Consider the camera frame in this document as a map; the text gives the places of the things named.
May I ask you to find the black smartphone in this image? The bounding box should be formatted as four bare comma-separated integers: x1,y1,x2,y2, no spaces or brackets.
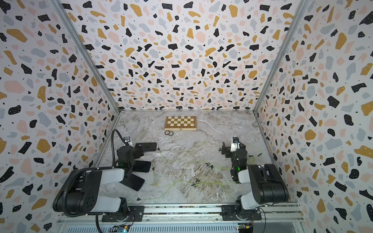
133,160,152,173
135,142,158,152

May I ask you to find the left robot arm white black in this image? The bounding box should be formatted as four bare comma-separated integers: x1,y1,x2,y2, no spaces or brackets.
52,136,151,221

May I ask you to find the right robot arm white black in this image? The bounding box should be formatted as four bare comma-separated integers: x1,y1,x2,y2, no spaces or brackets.
220,137,289,221

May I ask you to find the near blue-edged smartphone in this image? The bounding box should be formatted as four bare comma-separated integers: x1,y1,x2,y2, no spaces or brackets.
120,174,145,191

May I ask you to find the wooden chessboard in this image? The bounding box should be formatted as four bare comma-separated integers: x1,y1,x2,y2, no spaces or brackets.
165,116,197,131

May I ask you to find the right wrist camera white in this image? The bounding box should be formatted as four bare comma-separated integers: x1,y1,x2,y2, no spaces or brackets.
230,137,240,152

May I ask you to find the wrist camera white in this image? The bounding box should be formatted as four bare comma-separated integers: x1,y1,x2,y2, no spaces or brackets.
123,136,133,147
230,137,240,152

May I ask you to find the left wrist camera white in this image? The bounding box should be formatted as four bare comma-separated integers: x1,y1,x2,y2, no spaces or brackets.
123,136,133,147

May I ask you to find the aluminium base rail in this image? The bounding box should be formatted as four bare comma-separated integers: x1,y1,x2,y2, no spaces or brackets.
57,203,308,233

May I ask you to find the left aluminium corner post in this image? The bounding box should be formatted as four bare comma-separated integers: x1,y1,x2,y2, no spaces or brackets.
51,1,120,114

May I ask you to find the aluminium corner post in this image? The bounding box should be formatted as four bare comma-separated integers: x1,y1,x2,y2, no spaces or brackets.
253,0,309,114
51,1,120,114

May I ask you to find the right aluminium corner post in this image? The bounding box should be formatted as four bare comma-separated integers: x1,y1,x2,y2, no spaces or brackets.
253,0,309,114

